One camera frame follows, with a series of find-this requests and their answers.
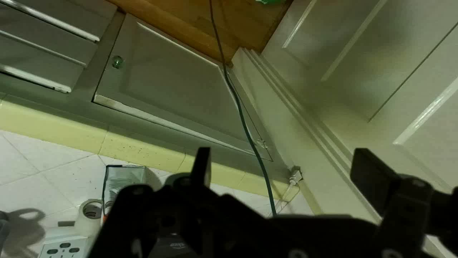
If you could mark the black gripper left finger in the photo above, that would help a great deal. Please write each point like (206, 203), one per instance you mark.
(201, 167)

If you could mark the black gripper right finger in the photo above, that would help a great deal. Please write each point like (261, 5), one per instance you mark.
(376, 180)

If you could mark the shiny metal box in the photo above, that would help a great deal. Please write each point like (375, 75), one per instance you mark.
(130, 179)

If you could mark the grey lower cabinet door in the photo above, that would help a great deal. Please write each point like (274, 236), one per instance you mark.
(176, 81)

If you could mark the white panelled door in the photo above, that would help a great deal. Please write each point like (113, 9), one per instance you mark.
(372, 62)

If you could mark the white tape roll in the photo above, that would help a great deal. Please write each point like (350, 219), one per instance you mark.
(90, 214)

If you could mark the round cabinet door knob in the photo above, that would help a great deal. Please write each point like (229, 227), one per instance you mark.
(115, 61)

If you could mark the white power strip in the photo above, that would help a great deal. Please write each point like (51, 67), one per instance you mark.
(64, 249)

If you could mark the grey drawer unit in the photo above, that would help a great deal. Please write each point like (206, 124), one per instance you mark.
(42, 44)

